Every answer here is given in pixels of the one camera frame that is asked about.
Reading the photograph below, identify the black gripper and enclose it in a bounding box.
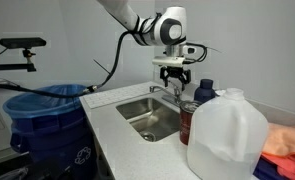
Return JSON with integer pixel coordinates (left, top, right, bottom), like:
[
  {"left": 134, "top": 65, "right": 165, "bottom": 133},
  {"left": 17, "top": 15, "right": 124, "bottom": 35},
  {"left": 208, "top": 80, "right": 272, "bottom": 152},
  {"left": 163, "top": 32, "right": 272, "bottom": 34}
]
[{"left": 159, "top": 65, "right": 192, "bottom": 92}]

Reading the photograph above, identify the chrome sink tap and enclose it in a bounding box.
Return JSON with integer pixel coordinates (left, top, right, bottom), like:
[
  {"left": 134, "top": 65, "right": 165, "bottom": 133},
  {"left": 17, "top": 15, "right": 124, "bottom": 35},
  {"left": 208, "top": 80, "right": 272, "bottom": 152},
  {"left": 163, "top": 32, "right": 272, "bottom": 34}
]
[{"left": 149, "top": 81, "right": 185, "bottom": 108}]

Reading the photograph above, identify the navy blue water bottle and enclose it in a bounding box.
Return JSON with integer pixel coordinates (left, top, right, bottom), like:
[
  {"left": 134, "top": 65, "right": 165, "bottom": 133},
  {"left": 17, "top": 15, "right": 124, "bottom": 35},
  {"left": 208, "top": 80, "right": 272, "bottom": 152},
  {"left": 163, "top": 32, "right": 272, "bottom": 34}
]
[{"left": 193, "top": 78, "right": 218, "bottom": 104}]

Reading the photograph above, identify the stainless steel sink basin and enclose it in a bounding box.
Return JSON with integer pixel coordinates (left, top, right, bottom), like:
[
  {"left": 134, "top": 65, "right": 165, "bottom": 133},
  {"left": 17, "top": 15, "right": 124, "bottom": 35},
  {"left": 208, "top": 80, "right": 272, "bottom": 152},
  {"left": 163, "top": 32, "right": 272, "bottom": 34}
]
[{"left": 115, "top": 96, "right": 182, "bottom": 144}]

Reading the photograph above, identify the brown red can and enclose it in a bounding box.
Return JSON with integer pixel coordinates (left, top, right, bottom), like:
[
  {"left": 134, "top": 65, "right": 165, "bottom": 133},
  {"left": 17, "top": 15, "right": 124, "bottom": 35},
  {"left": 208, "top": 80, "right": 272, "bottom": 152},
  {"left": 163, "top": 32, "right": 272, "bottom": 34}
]
[{"left": 179, "top": 99, "right": 203, "bottom": 146}]

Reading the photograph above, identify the metal sink drain strainer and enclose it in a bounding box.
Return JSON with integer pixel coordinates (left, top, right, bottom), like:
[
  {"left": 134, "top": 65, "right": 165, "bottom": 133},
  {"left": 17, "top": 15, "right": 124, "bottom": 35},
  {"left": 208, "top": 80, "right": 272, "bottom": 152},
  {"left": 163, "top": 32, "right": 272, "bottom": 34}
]
[{"left": 140, "top": 130, "right": 158, "bottom": 143}]

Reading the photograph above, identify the white keyboard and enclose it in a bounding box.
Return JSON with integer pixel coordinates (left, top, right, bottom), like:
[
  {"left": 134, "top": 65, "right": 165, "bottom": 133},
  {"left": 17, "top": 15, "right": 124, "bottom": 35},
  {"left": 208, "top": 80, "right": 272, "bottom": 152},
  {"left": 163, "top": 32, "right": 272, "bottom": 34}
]
[{"left": 83, "top": 82, "right": 162, "bottom": 110}]

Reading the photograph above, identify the translucent plastic gallon jug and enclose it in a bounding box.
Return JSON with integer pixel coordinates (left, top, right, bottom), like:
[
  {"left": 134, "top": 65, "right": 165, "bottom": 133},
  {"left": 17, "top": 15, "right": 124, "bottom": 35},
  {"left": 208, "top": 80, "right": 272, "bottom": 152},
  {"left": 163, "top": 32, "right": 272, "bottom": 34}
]
[{"left": 186, "top": 87, "right": 270, "bottom": 180}]

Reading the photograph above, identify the blue plastic bin liner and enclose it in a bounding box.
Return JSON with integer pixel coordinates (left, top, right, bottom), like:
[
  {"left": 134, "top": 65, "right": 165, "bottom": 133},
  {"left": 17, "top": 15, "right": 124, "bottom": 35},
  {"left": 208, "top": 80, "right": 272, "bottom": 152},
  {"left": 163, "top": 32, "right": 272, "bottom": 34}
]
[{"left": 2, "top": 83, "right": 93, "bottom": 120}]

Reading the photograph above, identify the orange towel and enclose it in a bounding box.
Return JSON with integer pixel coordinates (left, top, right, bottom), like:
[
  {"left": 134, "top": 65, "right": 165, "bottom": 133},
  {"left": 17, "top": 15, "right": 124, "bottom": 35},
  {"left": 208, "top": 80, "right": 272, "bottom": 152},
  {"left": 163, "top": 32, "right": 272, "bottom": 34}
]
[{"left": 262, "top": 122, "right": 295, "bottom": 158}]

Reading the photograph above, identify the dark blue cloth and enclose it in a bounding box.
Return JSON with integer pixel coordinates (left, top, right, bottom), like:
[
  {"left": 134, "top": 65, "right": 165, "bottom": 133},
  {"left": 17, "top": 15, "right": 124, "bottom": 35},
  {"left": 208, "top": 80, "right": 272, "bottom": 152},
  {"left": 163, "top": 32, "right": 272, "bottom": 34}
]
[{"left": 253, "top": 157, "right": 282, "bottom": 180}]

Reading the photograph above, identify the blue recycling bin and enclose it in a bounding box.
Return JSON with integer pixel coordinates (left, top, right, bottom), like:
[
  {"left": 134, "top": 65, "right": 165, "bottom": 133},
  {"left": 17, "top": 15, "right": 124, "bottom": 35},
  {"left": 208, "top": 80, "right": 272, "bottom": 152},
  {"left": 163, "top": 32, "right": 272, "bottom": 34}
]
[{"left": 9, "top": 99, "right": 100, "bottom": 180}]

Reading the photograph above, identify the coral red cloth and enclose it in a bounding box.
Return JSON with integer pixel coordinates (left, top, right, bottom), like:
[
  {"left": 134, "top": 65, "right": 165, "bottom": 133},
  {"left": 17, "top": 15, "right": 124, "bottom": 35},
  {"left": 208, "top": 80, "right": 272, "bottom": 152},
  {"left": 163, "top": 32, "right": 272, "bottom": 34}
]
[{"left": 260, "top": 152, "right": 295, "bottom": 180}]

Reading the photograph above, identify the thin black camera cable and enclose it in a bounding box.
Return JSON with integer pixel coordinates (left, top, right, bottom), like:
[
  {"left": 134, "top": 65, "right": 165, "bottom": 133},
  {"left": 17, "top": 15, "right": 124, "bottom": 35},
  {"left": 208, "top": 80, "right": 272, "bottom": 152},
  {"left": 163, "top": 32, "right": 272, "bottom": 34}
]
[{"left": 185, "top": 41, "right": 209, "bottom": 64}]

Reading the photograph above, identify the thick black cable hose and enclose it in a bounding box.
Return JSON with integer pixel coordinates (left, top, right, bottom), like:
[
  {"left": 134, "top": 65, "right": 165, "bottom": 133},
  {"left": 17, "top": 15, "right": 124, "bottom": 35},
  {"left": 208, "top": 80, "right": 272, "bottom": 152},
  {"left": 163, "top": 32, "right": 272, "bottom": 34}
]
[{"left": 0, "top": 12, "right": 163, "bottom": 100}]

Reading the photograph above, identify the black stereo camera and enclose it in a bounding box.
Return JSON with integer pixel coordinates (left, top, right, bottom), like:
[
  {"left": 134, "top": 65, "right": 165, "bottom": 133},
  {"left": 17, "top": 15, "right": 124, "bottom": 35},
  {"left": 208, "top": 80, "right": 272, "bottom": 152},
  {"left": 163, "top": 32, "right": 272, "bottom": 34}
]
[{"left": 0, "top": 37, "right": 48, "bottom": 50}]

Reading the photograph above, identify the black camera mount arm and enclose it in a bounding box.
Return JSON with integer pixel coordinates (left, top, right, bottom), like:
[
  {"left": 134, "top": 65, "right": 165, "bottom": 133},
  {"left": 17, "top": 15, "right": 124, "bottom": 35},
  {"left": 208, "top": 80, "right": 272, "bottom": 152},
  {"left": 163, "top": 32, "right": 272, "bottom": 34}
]
[{"left": 0, "top": 48, "right": 38, "bottom": 73}]

